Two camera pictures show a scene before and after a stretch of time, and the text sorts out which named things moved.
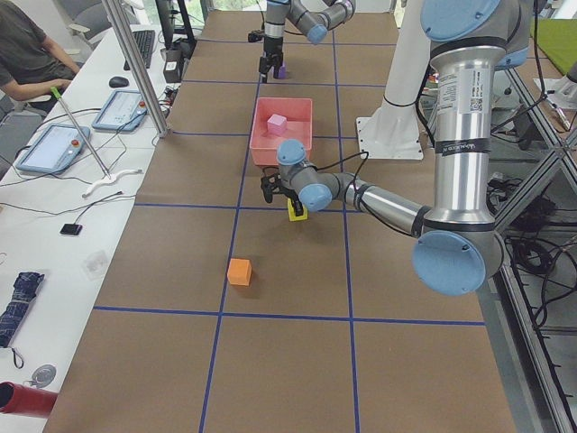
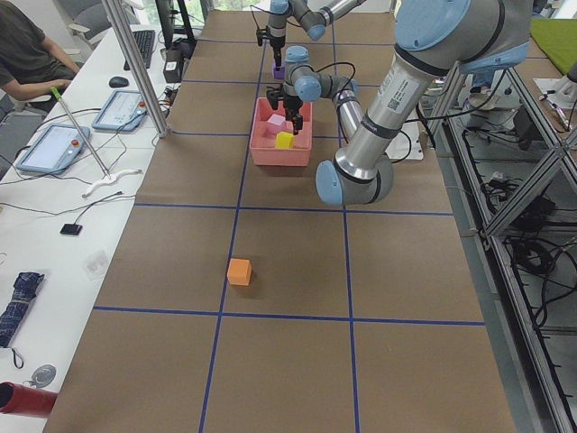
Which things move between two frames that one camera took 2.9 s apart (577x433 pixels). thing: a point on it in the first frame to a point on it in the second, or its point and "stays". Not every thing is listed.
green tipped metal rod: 54,89 stays
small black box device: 71,229 stays
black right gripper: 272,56 to 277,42
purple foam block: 283,72 stays
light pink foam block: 277,124 stays
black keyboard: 144,40 stays
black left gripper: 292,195 to 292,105
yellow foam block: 291,212 to 284,140
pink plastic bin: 298,113 stays
